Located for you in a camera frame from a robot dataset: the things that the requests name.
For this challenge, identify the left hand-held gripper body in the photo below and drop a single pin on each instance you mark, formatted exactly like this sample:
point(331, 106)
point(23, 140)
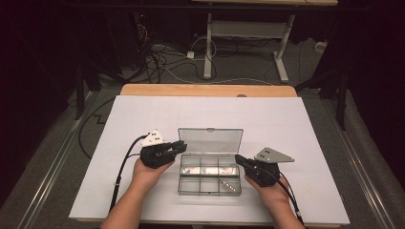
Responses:
point(156, 152)

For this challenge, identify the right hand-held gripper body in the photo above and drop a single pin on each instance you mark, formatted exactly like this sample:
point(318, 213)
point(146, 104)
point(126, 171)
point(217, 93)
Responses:
point(267, 165)

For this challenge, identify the gold pearl brooch pin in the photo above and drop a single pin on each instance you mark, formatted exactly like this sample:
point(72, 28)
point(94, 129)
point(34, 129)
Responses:
point(228, 186)

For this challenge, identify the clear grey plastic compartment box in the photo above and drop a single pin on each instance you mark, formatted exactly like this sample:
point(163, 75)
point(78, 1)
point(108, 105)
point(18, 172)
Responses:
point(208, 159)

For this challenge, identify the person's left hand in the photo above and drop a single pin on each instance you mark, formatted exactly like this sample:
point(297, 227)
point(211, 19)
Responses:
point(148, 175)

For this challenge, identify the person's right hand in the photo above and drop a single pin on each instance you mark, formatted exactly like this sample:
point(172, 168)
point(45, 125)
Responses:
point(270, 192)

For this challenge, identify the white power adapter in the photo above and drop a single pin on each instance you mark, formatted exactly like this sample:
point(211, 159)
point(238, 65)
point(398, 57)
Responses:
point(190, 54)

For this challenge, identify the black metal stand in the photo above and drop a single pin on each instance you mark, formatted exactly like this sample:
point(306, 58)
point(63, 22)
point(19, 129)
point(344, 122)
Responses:
point(79, 92)
point(340, 95)

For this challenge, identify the white power strip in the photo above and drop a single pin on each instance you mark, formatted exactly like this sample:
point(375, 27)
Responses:
point(320, 46)

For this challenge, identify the white metal desk frame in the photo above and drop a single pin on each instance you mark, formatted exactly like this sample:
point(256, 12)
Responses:
point(248, 30)

